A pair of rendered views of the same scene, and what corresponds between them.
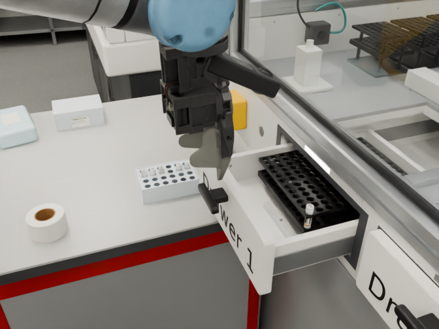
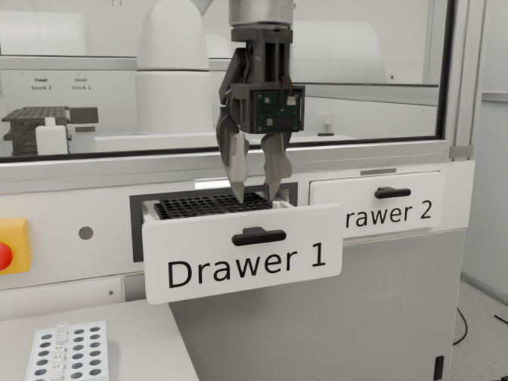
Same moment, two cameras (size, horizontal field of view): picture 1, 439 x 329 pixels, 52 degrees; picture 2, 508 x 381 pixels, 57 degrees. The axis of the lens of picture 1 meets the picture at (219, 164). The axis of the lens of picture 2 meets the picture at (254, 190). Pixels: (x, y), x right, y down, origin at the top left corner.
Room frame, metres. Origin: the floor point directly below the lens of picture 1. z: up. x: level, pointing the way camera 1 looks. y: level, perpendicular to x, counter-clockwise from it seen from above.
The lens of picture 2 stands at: (0.57, 0.60, 1.11)
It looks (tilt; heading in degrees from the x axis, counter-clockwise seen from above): 13 degrees down; 270
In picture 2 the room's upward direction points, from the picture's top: straight up
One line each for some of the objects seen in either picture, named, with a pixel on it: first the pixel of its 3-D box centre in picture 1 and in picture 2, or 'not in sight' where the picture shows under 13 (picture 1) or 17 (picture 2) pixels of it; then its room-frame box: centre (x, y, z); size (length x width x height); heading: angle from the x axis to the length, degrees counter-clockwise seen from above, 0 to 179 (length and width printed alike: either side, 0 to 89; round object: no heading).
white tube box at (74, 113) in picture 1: (78, 112); not in sight; (1.10, 0.38, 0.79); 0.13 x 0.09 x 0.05; 109
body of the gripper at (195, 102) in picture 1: (196, 82); (262, 82); (0.56, 0.03, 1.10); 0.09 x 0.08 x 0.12; 110
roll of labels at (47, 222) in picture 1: (47, 222); not in sight; (0.65, 0.33, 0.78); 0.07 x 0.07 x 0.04
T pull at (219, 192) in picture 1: (215, 196); (255, 234); (0.57, 0.01, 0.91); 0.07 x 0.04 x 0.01; 20
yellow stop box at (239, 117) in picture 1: (230, 110); (0, 247); (0.93, -0.03, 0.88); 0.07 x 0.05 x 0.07; 20
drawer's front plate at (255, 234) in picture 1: (230, 208); (249, 250); (0.58, -0.02, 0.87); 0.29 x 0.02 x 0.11; 20
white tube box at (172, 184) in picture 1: (167, 180); (70, 365); (0.79, 0.11, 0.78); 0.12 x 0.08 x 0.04; 109
